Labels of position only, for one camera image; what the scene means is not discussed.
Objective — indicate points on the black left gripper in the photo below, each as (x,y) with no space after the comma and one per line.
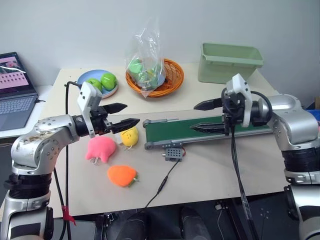
(100,122)

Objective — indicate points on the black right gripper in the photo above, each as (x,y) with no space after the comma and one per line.
(232,110)

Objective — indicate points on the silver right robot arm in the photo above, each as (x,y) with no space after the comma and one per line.
(297,125)

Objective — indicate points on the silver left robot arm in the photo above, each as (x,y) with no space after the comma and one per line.
(40,142)

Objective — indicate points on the green conveyor belt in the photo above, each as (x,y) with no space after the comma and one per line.
(190,131)

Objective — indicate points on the grey control box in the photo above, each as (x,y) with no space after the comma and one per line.
(173,154)

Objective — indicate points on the yellow plush toy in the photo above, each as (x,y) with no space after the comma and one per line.
(130,137)

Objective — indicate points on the green apple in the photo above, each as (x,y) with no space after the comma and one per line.
(109,81)
(95,84)

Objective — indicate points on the pink plush toy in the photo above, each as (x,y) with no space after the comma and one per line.
(100,148)

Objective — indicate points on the light green plastic bin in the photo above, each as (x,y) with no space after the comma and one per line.
(225,67)

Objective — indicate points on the light blue plate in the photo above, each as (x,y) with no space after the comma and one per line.
(86,77)

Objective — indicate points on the orange woven basket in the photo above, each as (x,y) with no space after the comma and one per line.
(172,75)

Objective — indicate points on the orange plush toy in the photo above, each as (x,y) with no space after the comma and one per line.
(121,175)

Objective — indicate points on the clear plastic bag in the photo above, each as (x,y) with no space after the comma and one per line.
(146,60)

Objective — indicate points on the blue crate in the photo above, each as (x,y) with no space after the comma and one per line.
(313,106)

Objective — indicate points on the grey laptop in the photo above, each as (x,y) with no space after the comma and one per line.
(13,97)

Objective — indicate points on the dark rounded robot foot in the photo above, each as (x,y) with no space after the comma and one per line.
(135,226)
(193,225)

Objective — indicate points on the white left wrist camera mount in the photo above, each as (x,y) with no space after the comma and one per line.
(87,96)

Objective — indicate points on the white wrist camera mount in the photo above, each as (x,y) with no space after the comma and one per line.
(242,91)
(87,96)

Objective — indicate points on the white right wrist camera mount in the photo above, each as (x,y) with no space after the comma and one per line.
(242,91)

